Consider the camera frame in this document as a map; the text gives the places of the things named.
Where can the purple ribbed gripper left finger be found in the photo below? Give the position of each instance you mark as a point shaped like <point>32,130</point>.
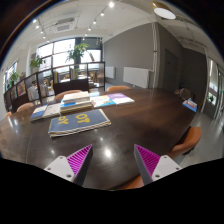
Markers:
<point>73,167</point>

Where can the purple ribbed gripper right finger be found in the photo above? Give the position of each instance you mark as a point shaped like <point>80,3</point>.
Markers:
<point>153,167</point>

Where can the navy towel with yellow letters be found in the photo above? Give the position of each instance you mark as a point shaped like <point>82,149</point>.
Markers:
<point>79,122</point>

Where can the orange chair bottom edge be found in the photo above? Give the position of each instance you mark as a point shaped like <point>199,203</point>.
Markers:
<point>135,183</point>

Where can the orange chair right near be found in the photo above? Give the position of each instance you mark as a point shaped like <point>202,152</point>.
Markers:
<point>191,140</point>

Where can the open blue white book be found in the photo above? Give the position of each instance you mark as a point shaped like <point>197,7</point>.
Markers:
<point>45,112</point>

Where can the stack of books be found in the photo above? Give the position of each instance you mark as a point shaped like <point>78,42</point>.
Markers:
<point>82,102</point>

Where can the colourful brochure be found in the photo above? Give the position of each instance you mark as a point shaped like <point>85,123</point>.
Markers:
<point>101,101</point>

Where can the blue box on table edge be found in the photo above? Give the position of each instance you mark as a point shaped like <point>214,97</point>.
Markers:
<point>190,105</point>

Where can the purple white brochure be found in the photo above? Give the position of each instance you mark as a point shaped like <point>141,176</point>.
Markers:
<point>120,98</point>

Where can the orange chair far left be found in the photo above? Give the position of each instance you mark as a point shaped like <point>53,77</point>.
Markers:
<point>25,106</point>

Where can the orange chair far centre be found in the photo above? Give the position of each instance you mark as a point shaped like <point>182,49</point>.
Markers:
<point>115,88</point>

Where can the dark open shelving unit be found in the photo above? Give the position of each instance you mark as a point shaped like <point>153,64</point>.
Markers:
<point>40,85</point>

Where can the dark grey door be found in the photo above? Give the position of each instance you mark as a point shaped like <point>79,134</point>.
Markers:
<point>170,71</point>

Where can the small potted plant left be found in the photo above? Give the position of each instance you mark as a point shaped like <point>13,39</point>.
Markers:
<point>36,63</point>

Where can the large potted plant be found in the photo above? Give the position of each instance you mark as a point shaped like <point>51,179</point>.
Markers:
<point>77,52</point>

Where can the ceiling air conditioner vent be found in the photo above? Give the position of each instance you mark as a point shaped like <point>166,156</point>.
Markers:
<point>65,24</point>

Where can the round white ceiling lamp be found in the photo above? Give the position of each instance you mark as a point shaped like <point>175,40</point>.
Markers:
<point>164,13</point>

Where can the white wall radiator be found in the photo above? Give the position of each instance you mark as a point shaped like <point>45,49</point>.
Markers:
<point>136,76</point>

